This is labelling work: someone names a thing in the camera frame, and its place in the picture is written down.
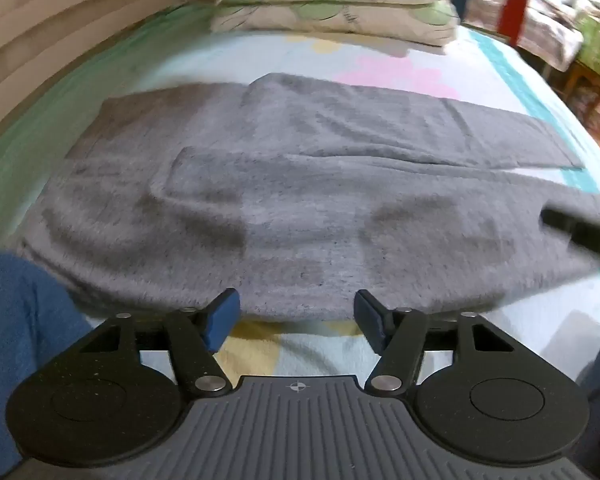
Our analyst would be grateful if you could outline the person's left leg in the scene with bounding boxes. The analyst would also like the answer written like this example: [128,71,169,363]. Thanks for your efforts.
[0,254,95,480]

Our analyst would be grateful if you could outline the wooden side table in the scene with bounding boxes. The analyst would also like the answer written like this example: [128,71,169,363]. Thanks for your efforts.
[557,57,600,126]

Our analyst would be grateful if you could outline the grey pants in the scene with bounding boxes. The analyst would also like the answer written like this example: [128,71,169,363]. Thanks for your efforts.
[19,72,600,322]

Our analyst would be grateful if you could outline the beige wooden headboard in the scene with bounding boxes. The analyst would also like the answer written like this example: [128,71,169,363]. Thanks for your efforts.
[0,0,203,147]

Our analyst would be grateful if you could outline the red board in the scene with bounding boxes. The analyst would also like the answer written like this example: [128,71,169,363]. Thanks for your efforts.
[497,0,532,45]

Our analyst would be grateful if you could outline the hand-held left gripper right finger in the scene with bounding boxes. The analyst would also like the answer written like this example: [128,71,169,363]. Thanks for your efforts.
[354,289,522,397]

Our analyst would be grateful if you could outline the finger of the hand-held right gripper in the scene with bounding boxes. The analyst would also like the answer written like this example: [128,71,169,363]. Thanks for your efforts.
[539,204,600,263]

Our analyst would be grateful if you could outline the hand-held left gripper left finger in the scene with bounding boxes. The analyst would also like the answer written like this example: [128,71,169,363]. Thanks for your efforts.
[75,288,242,398]

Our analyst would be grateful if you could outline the green box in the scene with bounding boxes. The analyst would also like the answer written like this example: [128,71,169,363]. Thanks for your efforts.
[574,7,600,78]

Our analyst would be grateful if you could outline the checked cloth pile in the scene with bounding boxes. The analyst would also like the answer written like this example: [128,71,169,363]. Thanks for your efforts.
[520,0,588,72]

